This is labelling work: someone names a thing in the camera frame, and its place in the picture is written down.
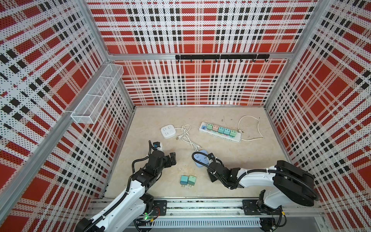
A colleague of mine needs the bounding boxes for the blue square power strip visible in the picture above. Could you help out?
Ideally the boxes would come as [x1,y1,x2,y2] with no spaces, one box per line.
[194,150,209,168]

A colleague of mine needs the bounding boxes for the long white power strip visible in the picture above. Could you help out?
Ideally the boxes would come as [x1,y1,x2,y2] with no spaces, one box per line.
[199,122,242,143]

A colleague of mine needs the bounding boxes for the white square power strip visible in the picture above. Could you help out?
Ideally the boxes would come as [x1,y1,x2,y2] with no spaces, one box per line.
[160,124,176,139]

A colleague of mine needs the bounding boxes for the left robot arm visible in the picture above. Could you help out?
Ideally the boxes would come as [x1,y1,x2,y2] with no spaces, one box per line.
[74,141,176,232]

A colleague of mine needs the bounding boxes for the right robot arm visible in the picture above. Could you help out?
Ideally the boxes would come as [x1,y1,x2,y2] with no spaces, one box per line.
[192,151,321,209]

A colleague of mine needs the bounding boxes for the white cord of square strips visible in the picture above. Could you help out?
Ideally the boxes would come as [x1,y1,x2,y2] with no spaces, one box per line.
[174,124,202,151]

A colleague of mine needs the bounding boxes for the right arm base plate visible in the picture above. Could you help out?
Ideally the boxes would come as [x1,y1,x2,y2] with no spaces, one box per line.
[241,200,281,216]

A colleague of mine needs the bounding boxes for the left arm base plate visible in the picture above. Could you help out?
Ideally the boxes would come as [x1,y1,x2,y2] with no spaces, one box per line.
[145,200,168,217]

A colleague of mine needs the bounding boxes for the aluminium front rail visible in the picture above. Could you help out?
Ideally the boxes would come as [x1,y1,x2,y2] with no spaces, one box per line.
[86,198,324,218]

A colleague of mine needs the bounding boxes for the white wire basket shelf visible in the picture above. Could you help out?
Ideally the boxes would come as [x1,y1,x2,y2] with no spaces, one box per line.
[71,64,123,124]

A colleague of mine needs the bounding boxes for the black hook rail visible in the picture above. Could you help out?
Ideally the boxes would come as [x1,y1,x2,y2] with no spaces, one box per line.
[175,54,270,61]

